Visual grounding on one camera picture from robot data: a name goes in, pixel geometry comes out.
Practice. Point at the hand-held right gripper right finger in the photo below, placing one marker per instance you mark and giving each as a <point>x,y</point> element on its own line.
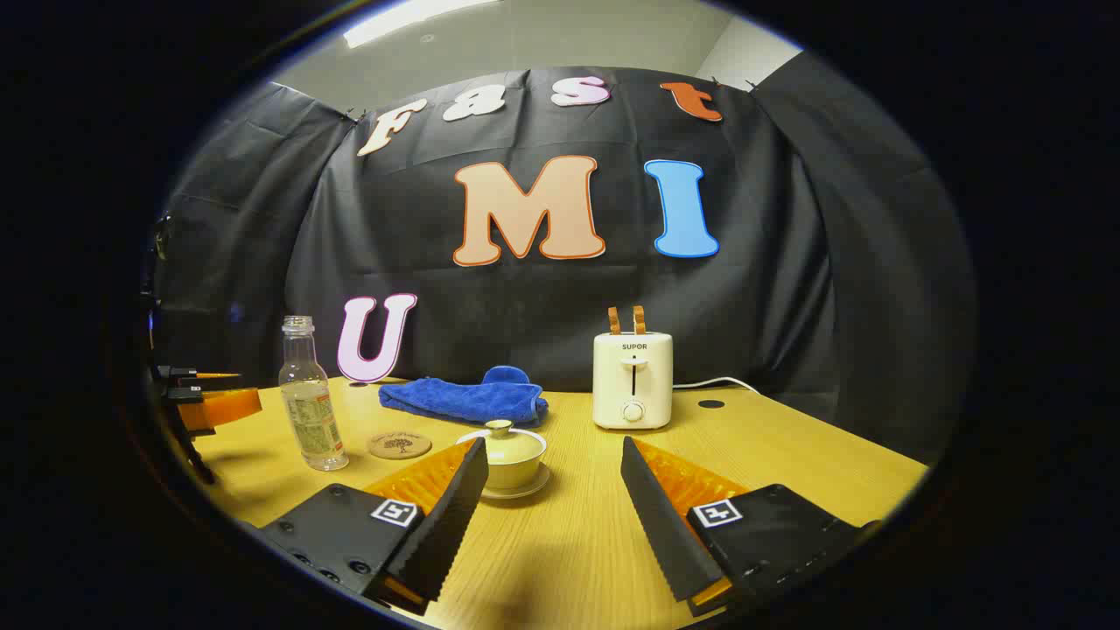
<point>665,525</point>

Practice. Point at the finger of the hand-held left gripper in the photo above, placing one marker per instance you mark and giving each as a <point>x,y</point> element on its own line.
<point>227,407</point>
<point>184,373</point>

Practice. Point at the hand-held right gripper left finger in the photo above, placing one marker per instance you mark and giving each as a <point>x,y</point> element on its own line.
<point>442,525</point>

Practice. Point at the clear plastic water bottle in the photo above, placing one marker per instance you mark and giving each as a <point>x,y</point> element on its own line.
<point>311,411</point>

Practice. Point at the cream ceramic teacup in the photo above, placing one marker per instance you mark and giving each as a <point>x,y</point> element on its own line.
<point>514,472</point>

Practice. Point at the cream teacup lid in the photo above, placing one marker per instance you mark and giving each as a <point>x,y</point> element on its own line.
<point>507,443</point>

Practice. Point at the cream teacup saucer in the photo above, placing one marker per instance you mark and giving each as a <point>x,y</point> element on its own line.
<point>529,492</point>

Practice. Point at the blue towel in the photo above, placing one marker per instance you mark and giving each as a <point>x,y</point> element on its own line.
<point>464,398</point>

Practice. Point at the white toaster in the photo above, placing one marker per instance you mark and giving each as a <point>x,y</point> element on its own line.
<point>632,376</point>

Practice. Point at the toast slice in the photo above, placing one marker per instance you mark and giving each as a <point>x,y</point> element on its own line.
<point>640,319</point>
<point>614,320</point>

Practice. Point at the black backdrop cloth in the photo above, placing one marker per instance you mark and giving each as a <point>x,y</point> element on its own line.
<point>787,262</point>

